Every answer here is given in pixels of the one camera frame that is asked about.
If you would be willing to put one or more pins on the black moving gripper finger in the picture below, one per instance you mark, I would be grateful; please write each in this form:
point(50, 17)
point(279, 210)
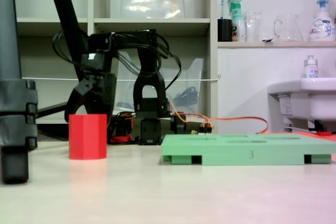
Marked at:
point(76, 98)

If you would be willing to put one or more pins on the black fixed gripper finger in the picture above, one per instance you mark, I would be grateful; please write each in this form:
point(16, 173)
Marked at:
point(105, 95)

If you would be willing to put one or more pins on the red octagonal pillar block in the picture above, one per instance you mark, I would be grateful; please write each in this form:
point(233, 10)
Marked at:
point(88, 137)

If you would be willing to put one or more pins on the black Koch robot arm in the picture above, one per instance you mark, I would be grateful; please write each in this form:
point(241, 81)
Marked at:
point(149, 82)

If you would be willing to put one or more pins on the red black table clamp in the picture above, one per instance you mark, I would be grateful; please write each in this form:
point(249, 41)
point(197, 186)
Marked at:
point(122, 138)

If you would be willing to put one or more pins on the black tripod leg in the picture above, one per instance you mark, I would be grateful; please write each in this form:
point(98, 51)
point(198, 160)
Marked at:
point(10, 51)
point(63, 11)

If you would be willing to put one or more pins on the beige shelf unit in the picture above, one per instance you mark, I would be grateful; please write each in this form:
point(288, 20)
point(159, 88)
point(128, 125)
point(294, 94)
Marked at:
point(147, 26)

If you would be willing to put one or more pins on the clear plastic open bin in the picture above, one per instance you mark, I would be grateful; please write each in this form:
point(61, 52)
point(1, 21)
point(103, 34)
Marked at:
point(195, 77)

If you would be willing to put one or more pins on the black cup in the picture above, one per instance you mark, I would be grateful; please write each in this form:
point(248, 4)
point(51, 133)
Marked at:
point(225, 31)

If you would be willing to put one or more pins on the blue white toothbrush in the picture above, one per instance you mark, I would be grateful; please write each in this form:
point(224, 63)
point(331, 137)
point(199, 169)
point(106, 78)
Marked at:
point(222, 9)

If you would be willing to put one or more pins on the green shape sorting board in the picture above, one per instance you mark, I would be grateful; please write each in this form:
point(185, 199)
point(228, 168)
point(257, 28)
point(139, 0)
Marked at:
point(236, 153)

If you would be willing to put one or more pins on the green spray bottle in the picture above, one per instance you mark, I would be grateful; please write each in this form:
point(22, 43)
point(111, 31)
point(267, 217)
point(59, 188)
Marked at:
point(236, 22)

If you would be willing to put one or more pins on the clear measuring cup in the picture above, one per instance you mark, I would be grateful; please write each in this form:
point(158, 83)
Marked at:
point(253, 27)

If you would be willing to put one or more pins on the light wooden counter ledge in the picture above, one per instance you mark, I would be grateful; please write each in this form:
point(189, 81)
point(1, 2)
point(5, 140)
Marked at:
point(275, 44)

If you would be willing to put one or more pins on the clear glass pitcher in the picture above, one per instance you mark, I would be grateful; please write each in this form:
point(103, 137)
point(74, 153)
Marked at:
point(288, 30)

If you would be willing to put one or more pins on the clear sanitizer bottle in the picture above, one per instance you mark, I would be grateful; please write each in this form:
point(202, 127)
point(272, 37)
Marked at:
point(311, 69)

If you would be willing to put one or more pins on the white sink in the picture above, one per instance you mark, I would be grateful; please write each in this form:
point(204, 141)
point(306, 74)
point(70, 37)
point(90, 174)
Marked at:
point(315, 98)

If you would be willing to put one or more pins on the white blue soap pump bottle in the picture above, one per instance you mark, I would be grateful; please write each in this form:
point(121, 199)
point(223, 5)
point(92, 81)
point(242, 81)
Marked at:
point(321, 27)

